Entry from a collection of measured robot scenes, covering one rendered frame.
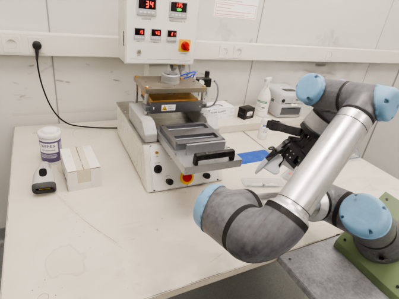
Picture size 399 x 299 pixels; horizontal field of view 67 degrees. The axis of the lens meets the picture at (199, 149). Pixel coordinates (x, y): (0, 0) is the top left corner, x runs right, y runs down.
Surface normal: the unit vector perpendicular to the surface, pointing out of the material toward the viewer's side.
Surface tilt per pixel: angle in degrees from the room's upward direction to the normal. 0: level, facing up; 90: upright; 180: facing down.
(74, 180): 89
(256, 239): 65
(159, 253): 0
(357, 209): 47
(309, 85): 70
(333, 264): 0
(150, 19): 90
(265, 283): 0
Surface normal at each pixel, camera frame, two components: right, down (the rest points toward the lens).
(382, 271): -0.59, -0.51
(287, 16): 0.43, 0.47
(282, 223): -0.10, -0.24
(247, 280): 0.12, -0.88
